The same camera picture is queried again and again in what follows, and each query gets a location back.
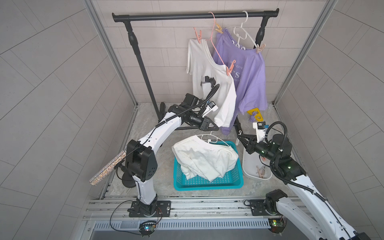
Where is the white plastic hanger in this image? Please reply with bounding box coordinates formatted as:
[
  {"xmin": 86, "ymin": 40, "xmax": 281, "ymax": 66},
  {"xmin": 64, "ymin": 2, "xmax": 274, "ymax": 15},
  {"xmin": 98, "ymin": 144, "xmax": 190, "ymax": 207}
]
[
  {"xmin": 226, "ymin": 10, "xmax": 259, "ymax": 51},
  {"xmin": 197, "ymin": 132, "xmax": 230, "ymax": 147}
]

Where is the pink clothespin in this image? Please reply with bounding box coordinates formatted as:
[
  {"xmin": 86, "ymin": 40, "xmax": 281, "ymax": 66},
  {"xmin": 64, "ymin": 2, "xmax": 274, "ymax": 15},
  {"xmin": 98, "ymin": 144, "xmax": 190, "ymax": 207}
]
[
  {"xmin": 226, "ymin": 60, "xmax": 236, "ymax": 76},
  {"xmin": 256, "ymin": 44, "xmax": 266, "ymax": 54},
  {"xmin": 194, "ymin": 28, "xmax": 203, "ymax": 44}
]

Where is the teal plastic laundry basket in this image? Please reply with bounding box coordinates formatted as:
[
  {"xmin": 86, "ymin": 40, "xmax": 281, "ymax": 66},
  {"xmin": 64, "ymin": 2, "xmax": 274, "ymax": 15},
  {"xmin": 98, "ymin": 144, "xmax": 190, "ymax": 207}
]
[{"xmin": 172, "ymin": 136, "xmax": 244, "ymax": 191}]

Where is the left circuit board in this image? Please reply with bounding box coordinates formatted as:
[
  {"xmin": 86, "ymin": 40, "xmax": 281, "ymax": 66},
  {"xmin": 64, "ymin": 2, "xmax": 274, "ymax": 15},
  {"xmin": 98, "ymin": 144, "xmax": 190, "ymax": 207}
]
[{"xmin": 139, "ymin": 221, "xmax": 157, "ymax": 236}]

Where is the black round base stand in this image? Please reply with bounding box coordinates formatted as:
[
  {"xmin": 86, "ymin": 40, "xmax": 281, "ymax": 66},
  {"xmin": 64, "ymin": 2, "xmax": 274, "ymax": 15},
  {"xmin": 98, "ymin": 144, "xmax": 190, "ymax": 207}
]
[{"xmin": 122, "ymin": 173, "xmax": 136, "ymax": 189}]

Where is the white plastic clothespin tray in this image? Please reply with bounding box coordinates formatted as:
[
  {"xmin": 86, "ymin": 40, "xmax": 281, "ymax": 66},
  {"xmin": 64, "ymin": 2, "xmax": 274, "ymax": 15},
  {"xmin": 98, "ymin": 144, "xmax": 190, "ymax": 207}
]
[{"xmin": 242, "ymin": 150, "xmax": 273, "ymax": 181}]

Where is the black metal clothes rack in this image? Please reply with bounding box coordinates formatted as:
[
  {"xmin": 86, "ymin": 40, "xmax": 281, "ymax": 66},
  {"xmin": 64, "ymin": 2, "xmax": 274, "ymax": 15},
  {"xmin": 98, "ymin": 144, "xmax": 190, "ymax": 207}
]
[{"xmin": 112, "ymin": 9, "xmax": 280, "ymax": 120}]

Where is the beige clothespin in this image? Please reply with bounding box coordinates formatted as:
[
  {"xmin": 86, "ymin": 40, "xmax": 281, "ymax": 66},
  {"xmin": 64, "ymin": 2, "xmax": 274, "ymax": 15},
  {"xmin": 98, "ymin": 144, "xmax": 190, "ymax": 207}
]
[{"xmin": 214, "ymin": 23, "xmax": 223, "ymax": 34}]

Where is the white garment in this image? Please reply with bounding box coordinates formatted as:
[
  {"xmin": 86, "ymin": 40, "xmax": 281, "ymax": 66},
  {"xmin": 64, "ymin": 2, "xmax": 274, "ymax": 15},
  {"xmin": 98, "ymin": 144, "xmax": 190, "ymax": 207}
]
[
  {"xmin": 187, "ymin": 39, "xmax": 237, "ymax": 128},
  {"xmin": 172, "ymin": 135, "xmax": 239, "ymax": 182}
]

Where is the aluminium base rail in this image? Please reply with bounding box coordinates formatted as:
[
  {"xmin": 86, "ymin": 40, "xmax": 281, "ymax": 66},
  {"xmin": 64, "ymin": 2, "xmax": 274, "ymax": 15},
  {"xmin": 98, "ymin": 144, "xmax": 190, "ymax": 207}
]
[{"xmin": 83, "ymin": 198, "xmax": 311, "ymax": 232}]

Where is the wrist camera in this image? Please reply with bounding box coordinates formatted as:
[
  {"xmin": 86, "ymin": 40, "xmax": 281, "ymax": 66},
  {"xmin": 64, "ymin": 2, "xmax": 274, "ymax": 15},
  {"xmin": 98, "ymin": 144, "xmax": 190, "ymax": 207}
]
[
  {"xmin": 253, "ymin": 122, "xmax": 269, "ymax": 143},
  {"xmin": 202, "ymin": 101, "xmax": 218, "ymax": 118}
]

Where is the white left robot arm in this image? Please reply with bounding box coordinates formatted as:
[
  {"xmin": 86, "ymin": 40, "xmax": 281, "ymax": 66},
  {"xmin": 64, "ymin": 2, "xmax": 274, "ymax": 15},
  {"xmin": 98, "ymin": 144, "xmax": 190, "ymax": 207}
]
[{"xmin": 119, "ymin": 94, "xmax": 219, "ymax": 217}]

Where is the circuit board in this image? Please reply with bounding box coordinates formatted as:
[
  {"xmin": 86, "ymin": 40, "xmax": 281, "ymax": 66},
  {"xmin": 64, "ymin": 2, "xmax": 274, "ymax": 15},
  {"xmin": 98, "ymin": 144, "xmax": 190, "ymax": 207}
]
[
  {"xmin": 139, "ymin": 221, "xmax": 157, "ymax": 236},
  {"xmin": 269, "ymin": 218, "xmax": 286, "ymax": 234}
]

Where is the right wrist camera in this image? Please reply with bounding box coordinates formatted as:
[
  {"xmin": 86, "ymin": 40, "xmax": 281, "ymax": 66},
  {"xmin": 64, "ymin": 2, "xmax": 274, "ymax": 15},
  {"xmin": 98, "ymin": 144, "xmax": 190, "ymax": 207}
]
[{"xmin": 253, "ymin": 122, "xmax": 269, "ymax": 143}]

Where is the pink wire hanger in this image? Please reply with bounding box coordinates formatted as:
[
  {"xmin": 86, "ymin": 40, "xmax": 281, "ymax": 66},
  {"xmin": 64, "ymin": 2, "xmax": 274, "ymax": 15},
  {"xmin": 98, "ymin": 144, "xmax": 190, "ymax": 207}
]
[{"xmin": 208, "ymin": 11, "xmax": 232, "ymax": 76}]

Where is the purple t-shirt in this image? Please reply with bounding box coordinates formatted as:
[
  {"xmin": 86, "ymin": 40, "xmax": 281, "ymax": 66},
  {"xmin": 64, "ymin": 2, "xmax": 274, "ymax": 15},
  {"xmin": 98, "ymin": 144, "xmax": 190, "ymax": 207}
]
[{"xmin": 213, "ymin": 29, "xmax": 268, "ymax": 135}]

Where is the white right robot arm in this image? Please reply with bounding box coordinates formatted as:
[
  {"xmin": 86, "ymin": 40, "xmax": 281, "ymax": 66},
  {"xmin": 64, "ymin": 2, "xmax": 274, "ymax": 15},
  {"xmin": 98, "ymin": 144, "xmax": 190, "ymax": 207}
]
[{"xmin": 237, "ymin": 134, "xmax": 369, "ymax": 240}]

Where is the yellow plastic triangle toy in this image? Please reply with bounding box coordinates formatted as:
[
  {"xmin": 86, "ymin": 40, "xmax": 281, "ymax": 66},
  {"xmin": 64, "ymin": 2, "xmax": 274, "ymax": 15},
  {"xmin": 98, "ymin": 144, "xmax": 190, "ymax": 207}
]
[{"xmin": 247, "ymin": 108, "xmax": 264, "ymax": 122}]

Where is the right circuit board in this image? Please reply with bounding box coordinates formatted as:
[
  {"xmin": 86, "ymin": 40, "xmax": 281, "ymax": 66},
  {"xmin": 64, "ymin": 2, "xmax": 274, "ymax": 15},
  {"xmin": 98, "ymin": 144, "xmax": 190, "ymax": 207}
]
[{"xmin": 269, "ymin": 218, "xmax": 286, "ymax": 234}]

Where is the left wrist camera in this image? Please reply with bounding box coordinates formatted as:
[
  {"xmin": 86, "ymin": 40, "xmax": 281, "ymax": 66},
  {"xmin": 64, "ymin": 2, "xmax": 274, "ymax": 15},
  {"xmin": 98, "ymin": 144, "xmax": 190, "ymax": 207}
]
[{"xmin": 202, "ymin": 101, "xmax": 218, "ymax": 118}]

